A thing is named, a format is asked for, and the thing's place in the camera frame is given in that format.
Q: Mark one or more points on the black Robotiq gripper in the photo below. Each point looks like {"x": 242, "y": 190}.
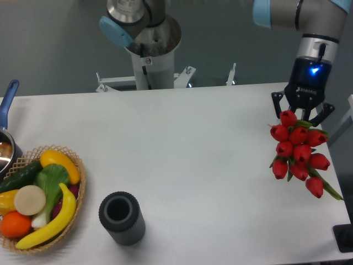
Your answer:
{"x": 306, "y": 89}

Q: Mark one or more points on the red tulip bouquet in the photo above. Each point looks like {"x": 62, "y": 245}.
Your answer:
{"x": 296, "y": 155}

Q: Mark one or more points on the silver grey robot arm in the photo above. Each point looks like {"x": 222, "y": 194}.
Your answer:
{"x": 320, "y": 22}

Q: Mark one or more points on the dark grey ribbed vase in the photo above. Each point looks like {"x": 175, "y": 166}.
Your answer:
{"x": 121, "y": 216}

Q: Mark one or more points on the black device at table edge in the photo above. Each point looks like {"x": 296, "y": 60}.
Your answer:
{"x": 343, "y": 237}

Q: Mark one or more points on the red purple vegetable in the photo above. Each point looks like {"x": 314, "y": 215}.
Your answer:
{"x": 74, "y": 190}

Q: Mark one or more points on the yellow banana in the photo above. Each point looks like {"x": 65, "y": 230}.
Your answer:
{"x": 54, "y": 227}

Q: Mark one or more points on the green bok choy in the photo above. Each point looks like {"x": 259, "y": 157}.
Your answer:
{"x": 48, "y": 179}

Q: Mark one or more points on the woven wicker basket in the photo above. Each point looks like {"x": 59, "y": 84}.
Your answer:
{"x": 28, "y": 158}

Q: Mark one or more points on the green cucumber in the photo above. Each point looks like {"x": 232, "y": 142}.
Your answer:
{"x": 23, "y": 177}

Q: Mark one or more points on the beige round disc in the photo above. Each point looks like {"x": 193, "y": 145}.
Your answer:
{"x": 29, "y": 200}

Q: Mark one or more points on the yellow bell pepper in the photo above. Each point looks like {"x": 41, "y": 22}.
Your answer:
{"x": 7, "y": 202}

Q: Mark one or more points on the orange fruit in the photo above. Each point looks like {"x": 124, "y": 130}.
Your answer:
{"x": 15, "y": 225}

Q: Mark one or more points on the white frame bar right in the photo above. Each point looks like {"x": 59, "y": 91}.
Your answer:
{"x": 344, "y": 123}

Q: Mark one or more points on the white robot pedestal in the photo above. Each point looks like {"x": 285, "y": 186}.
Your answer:
{"x": 152, "y": 55}

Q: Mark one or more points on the blue handled saucepan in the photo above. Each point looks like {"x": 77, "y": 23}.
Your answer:
{"x": 10, "y": 151}

